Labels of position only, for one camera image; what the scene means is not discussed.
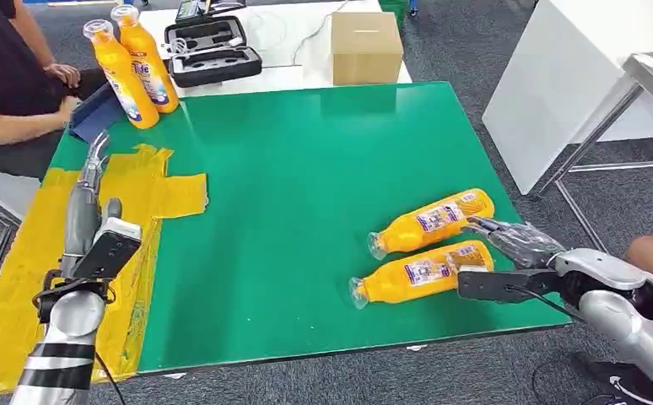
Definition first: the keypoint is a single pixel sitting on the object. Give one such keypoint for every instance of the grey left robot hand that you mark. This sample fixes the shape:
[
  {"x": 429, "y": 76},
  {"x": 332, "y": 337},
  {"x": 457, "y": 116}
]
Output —
[{"x": 80, "y": 223}]

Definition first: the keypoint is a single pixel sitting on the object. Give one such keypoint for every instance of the person's left hand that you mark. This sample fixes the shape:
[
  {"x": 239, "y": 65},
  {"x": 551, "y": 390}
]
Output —
[{"x": 64, "y": 75}]

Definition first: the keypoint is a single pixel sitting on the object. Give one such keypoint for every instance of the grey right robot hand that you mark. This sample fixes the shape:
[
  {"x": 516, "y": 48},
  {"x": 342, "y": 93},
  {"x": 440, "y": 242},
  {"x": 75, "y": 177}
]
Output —
[{"x": 519, "y": 246}]

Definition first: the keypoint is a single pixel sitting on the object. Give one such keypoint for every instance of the person's right hand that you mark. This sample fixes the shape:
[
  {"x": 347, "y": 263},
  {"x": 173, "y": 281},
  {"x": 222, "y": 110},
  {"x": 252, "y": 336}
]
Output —
[{"x": 68, "y": 110}]

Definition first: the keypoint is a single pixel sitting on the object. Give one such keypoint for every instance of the orange detergent bottle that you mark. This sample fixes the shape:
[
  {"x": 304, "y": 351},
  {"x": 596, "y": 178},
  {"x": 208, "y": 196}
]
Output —
[
  {"x": 410, "y": 277},
  {"x": 156, "y": 72},
  {"x": 122, "y": 84},
  {"x": 427, "y": 223}
]

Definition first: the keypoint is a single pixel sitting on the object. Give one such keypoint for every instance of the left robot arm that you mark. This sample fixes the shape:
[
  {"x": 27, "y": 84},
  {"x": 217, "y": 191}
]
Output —
[{"x": 64, "y": 358}]

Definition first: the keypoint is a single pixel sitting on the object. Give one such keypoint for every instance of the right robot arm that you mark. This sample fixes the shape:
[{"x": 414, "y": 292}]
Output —
[{"x": 639, "y": 341}]

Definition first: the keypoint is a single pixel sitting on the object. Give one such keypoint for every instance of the blue tray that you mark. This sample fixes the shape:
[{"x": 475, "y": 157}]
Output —
[{"x": 94, "y": 117}]

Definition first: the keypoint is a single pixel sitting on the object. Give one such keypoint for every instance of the person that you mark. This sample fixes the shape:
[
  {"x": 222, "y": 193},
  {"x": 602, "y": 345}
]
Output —
[{"x": 2, "y": 67}]

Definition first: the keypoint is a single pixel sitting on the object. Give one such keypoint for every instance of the black handheld device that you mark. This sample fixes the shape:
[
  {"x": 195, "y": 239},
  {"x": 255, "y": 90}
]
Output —
[{"x": 191, "y": 9}]

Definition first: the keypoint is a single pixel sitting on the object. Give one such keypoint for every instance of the open black case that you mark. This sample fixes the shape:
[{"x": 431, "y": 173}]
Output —
[{"x": 214, "y": 64}]

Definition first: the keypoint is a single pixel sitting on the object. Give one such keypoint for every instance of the white panel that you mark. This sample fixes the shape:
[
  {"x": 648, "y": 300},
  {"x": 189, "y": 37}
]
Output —
[{"x": 555, "y": 84}]

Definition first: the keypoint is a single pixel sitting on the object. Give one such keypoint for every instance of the black shoe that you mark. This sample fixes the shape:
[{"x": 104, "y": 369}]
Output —
[{"x": 628, "y": 386}]

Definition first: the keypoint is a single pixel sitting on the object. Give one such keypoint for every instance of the green table mat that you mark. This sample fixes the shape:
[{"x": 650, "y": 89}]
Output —
[{"x": 304, "y": 195}]

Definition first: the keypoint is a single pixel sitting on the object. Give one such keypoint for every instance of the white table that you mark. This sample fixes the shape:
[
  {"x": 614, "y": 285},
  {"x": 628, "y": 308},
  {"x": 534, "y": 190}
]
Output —
[{"x": 298, "y": 56}]

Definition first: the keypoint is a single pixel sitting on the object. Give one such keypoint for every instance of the cardboard box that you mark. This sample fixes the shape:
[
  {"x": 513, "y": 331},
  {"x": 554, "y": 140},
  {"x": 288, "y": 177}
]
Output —
[{"x": 365, "y": 56}]

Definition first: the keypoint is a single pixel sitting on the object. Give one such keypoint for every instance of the green crate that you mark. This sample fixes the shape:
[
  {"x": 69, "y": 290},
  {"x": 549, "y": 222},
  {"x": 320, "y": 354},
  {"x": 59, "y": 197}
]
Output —
[{"x": 395, "y": 8}]

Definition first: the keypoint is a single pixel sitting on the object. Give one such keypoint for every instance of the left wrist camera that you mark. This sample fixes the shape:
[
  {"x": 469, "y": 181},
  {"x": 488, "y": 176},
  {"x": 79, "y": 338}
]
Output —
[{"x": 108, "y": 251}]

